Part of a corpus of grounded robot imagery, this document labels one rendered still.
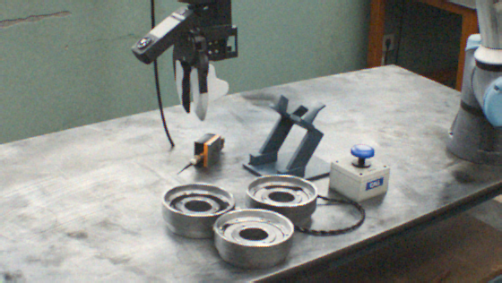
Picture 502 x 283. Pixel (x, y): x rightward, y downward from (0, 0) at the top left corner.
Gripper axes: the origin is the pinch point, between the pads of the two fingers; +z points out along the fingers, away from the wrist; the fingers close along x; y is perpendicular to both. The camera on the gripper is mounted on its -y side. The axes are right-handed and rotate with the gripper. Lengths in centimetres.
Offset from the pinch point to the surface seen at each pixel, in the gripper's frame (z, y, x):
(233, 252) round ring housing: 7.7, -12.1, -33.0
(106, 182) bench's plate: 8.2, -16.9, -1.4
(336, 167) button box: 6.7, 14.7, -20.0
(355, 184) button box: 8.1, 15.0, -24.5
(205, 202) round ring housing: 7.0, -8.3, -19.1
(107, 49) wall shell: 26, 42, 143
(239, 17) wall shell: 24, 100, 148
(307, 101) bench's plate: 9.8, 35.2, 16.3
